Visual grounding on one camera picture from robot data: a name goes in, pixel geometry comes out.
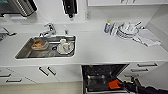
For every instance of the stainless steel dishwasher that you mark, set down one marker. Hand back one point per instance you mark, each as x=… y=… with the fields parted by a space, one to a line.
x=98 y=80

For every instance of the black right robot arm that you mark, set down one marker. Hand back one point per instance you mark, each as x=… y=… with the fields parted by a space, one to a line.
x=153 y=90

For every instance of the tall white drawer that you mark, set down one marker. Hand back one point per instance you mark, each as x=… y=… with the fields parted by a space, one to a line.
x=150 y=80

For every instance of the dishes on counter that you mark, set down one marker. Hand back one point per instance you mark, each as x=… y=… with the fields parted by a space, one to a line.
x=148 y=38

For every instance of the stack of white dishes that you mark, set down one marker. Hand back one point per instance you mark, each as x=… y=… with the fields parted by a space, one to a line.
x=128 y=30

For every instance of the white base cabinet door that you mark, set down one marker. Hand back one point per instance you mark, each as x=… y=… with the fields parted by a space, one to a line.
x=68 y=72
x=31 y=75

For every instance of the dish soap bottle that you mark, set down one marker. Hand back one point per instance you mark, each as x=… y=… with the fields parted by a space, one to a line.
x=107 y=26

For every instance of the white plate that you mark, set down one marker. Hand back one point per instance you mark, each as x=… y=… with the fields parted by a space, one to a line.
x=70 y=49

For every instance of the white printed mug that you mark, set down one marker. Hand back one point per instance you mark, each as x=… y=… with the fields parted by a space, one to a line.
x=63 y=45

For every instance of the chrome sink knob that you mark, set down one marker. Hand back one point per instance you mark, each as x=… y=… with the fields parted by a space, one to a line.
x=66 y=31

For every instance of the orange food container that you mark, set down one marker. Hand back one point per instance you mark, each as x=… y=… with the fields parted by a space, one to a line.
x=40 y=45

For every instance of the chrome faucet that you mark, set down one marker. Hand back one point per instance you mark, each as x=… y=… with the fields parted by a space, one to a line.
x=46 y=30

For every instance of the black soap dispenser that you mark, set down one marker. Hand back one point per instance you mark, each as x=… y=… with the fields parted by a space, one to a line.
x=69 y=7

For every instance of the steel sink basin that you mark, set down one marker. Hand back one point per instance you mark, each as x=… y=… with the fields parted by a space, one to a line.
x=23 y=53

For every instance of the paper towel dispenser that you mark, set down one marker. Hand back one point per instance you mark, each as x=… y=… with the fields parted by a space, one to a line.
x=18 y=6

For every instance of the white wall outlet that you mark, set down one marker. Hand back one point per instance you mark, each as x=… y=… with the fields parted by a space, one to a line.
x=88 y=15

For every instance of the white wall cabinet door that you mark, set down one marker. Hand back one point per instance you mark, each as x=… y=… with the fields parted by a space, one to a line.
x=105 y=2
x=146 y=1

